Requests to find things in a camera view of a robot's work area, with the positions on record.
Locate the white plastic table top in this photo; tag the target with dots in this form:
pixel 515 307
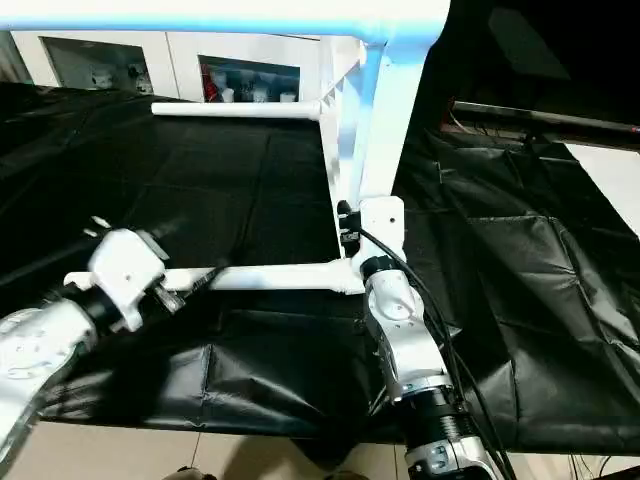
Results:
pixel 390 125

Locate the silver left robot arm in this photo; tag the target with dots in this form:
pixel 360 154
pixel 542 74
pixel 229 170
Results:
pixel 35 340

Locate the black mat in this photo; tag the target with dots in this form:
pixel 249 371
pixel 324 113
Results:
pixel 200 190

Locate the white cabinet with glass doors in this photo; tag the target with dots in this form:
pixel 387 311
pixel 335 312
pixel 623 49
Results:
pixel 170 55

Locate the white flat board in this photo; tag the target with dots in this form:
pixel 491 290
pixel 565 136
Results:
pixel 610 175

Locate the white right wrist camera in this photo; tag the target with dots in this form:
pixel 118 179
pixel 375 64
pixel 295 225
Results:
pixel 385 220

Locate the black rail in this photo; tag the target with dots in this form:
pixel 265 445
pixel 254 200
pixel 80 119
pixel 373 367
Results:
pixel 550 116

